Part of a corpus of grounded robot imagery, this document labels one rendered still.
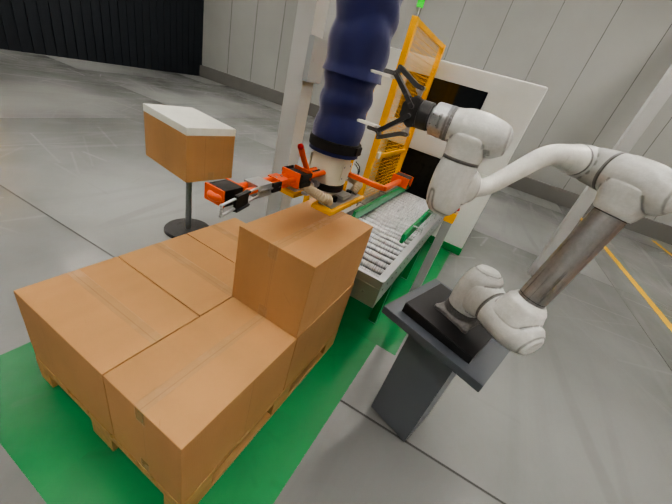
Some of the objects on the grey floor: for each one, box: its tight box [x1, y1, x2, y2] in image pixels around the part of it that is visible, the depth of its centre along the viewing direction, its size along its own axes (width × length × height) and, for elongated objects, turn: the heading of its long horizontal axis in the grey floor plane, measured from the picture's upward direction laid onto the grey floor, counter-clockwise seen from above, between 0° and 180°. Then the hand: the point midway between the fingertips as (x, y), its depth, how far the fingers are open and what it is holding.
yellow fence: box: [358, 15, 446, 199], centre depth 332 cm, size 117×10×210 cm, turn 127°
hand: (368, 97), depth 92 cm, fingers open, 13 cm apart
